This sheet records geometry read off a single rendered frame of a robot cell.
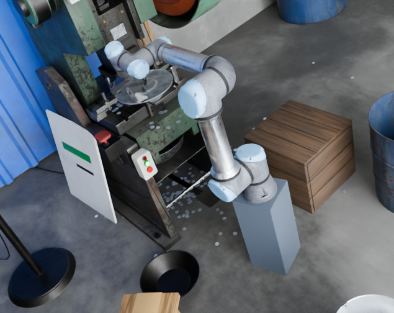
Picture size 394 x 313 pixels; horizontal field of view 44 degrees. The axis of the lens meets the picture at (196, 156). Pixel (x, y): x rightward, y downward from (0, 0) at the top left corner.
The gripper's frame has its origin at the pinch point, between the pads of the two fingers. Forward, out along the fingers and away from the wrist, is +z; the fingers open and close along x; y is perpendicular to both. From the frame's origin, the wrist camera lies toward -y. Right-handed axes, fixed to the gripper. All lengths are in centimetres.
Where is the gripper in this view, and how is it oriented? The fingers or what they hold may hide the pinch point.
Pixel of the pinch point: (138, 100)
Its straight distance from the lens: 222.1
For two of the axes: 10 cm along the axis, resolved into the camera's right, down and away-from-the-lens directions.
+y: 9.7, -1.8, -1.8
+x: -0.6, -8.5, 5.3
